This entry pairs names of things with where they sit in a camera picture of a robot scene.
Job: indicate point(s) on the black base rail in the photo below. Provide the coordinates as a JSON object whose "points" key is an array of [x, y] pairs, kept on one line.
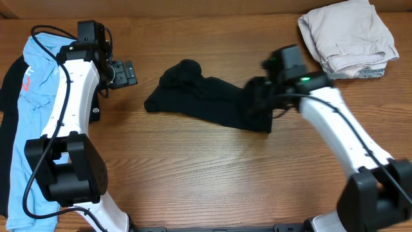
{"points": [[225, 228]]}

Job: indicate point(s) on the black garment with logo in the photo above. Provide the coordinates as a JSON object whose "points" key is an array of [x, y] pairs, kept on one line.
{"points": [[10, 91]]}

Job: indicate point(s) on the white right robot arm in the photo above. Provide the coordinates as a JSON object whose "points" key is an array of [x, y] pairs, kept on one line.
{"points": [[377, 193]]}

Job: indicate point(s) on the black t-shirt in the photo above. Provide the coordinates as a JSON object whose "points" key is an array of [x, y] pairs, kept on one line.
{"points": [[183, 89]]}

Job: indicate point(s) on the folded denim jeans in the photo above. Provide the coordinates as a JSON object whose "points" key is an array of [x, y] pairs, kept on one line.
{"points": [[357, 74]]}

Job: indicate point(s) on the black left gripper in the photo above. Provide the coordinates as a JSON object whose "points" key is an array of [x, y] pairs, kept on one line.
{"points": [[123, 78]]}

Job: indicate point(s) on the light blue t-shirt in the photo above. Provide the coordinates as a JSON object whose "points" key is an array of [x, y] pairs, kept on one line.
{"points": [[34, 106]]}

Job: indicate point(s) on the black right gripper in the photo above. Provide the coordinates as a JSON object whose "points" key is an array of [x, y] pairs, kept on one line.
{"points": [[261, 101]]}

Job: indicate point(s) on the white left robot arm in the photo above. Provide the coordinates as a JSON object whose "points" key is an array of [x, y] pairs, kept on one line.
{"points": [[64, 162]]}

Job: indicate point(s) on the folded beige trousers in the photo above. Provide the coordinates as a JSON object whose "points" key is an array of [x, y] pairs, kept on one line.
{"points": [[347, 36]]}

